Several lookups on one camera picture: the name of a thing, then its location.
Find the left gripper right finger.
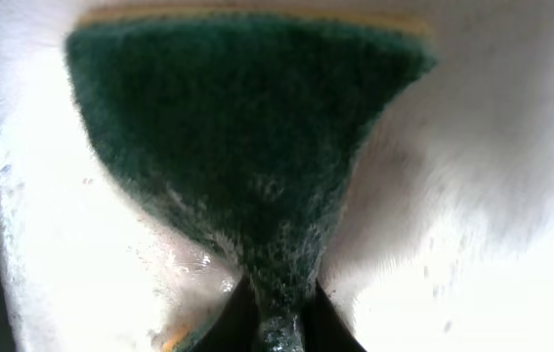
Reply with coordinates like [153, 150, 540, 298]
[301, 282, 365, 352]

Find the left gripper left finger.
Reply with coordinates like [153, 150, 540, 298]
[191, 276, 259, 352]

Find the green yellow sponge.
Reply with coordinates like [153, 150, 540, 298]
[65, 6, 435, 351]

